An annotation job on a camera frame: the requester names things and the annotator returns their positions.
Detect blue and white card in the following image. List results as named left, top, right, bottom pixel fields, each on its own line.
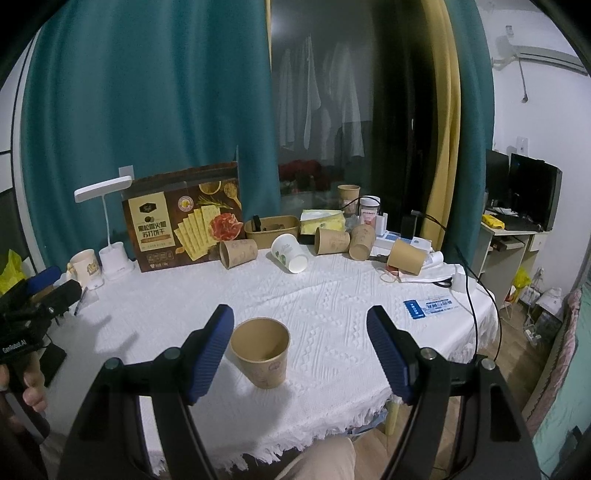
left=403, top=295, right=456, bottom=320

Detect white computer desk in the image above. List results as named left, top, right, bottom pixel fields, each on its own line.
left=471, top=216, right=555, bottom=303

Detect white printed mug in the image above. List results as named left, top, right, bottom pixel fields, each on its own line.
left=67, top=249, right=103, bottom=291

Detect hanging white clothes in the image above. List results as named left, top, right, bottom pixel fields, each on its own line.
left=277, top=34, right=370, bottom=153

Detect person's leg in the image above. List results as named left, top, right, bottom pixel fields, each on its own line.
left=272, top=436, right=357, bottom=480

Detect white paper cup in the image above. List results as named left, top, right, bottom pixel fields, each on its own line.
left=270, top=233, right=309, bottom=274

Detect person's left hand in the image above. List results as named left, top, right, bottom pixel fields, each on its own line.
left=0, top=364, right=49, bottom=412

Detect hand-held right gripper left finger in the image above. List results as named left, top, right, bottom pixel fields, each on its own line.
left=60, top=304, right=235, bottom=480

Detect brown paper bowl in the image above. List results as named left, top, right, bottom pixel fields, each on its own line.
left=244, top=215, right=301, bottom=250

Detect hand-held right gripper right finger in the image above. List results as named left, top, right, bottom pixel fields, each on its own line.
left=366, top=305, right=539, bottom=480

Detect white lidded jar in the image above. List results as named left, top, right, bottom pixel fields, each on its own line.
left=359, top=196, right=382, bottom=228

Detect brown cracker box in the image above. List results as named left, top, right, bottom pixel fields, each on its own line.
left=122, top=161, right=245, bottom=273

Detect yellow plastic bag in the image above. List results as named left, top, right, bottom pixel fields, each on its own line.
left=514, top=268, right=533, bottom=304
left=0, top=249, right=28, bottom=296

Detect teal curtain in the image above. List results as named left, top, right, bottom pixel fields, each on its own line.
left=450, top=0, right=495, bottom=264
left=19, top=0, right=281, bottom=273

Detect yellow tissue pack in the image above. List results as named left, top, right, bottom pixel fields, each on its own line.
left=300, top=209, right=347, bottom=236

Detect black cable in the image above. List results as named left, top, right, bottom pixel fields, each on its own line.
left=411, top=210, right=502, bottom=363

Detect white air conditioner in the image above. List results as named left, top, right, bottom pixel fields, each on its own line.
left=492, top=44, right=591, bottom=77

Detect black computer monitor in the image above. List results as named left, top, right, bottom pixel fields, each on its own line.
left=508, top=153, right=563, bottom=232
left=486, top=150, right=509, bottom=208

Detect brown paper cup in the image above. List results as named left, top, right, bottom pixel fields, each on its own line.
left=219, top=239, right=258, bottom=270
left=387, top=239, right=424, bottom=276
left=314, top=226, right=351, bottom=257
left=230, top=318, right=291, bottom=389
left=337, top=185, right=361, bottom=216
left=348, top=224, right=377, bottom=261

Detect white desk lamp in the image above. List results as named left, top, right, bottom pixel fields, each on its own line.
left=74, top=176, right=137, bottom=281

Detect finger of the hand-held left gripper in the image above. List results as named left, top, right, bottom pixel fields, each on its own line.
left=44, top=279, right=83, bottom=315
left=25, top=267, right=63, bottom=296

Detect person's left forearm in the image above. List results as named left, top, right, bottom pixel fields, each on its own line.
left=0, top=392, right=51, bottom=480

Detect teal bed sheet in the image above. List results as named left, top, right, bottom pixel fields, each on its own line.
left=524, top=277, right=591, bottom=480

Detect yellow curtain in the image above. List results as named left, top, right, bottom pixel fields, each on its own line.
left=419, top=0, right=462, bottom=252

